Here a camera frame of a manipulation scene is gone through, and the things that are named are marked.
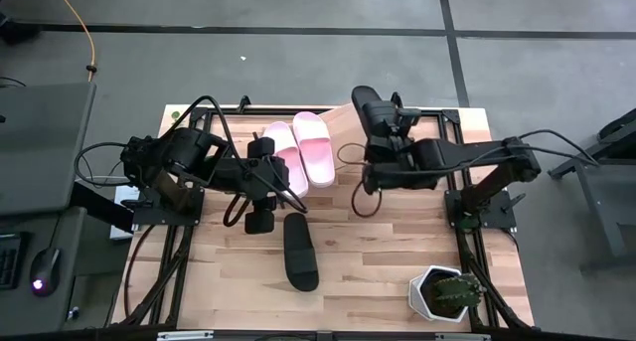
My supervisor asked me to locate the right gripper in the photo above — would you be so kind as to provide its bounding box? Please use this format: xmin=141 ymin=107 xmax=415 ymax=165
xmin=361 ymin=99 xmax=429 ymax=194

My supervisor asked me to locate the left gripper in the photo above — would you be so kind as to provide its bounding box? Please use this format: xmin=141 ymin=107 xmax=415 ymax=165
xmin=244 ymin=136 xmax=292 ymax=236

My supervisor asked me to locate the pink rubber slide sandal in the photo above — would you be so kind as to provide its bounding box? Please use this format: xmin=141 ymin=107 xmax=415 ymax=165
xmin=291 ymin=110 xmax=337 ymax=189
xmin=261 ymin=120 xmax=310 ymax=200

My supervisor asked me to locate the black rubber slide sandal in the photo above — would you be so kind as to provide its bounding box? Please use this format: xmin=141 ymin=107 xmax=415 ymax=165
xmin=282 ymin=212 xmax=321 ymax=293
xmin=350 ymin=85 xmax=388 ymax=133

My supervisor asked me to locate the white hexagonal plant pot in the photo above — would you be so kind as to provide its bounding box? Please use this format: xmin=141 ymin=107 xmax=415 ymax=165
xmin=407 ymin=264 xmax=478 ymax=324

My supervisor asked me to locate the white box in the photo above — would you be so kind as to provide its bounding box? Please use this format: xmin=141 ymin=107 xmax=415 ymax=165
xmin=107 ymin=183 xmax=146 ymax=242

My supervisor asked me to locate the green cactus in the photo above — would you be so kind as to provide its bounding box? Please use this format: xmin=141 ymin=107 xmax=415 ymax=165
xmin=432 ymin=273 xmax=484 ymax=312

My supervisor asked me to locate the dark grey metal cart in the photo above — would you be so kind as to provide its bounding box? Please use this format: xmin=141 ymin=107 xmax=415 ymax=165
xmin=548 ymin=105 xmax=636 ymax=275

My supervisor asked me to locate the grey desk top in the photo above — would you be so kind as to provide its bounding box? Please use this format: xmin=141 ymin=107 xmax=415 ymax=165
xmin=0 ymin=205 xmax=88 ymax=338
xmin=0 ymin=81 xmax=97 ymax=218

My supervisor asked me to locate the black computer mouse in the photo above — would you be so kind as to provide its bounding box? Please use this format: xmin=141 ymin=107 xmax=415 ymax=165
xmin=28 ymin=245 xmax=63 ymax=298

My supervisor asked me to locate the black keyboard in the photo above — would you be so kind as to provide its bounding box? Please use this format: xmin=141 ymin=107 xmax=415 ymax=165
xmin=0 ymin=233 xmax=25 ymax=290

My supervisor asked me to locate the black floor stand base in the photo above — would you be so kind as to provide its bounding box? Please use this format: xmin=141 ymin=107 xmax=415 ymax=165
xmin=0 ymin=12 xmax=44 ymax=47

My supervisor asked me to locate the dark looped gripper cable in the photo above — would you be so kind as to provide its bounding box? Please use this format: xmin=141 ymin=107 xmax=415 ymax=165
xmin=336 ymin=141 xmax=384 ymax=219

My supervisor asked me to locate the black aluminium table frame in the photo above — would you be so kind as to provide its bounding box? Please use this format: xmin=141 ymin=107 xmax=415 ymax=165
xmin=111 ymin=94 xmax=536 ymax=341

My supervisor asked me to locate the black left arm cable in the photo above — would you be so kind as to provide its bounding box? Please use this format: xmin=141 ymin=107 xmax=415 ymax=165
xmin=168 ymin=94 xmax=310 ymax=216

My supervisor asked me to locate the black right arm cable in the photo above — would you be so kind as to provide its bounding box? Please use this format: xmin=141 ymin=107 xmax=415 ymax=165
xmin=516 ymin=128 xmax=600 ymax=166

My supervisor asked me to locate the silver metal bracket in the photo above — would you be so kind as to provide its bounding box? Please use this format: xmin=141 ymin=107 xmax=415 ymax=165
xmin=156 ymin=329 xmax=216 ymax=341
xmin=434 ymin=332 xmax=492 ymax=341

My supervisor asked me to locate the black arm base cable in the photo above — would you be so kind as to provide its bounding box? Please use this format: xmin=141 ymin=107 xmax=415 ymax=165
xmin=73 ymin=141 xmax=131 ymax=188

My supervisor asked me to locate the yellow cable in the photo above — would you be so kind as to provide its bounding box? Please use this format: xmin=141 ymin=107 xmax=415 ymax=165
xmin=48 ymin=0 xmax=99 ymax=83

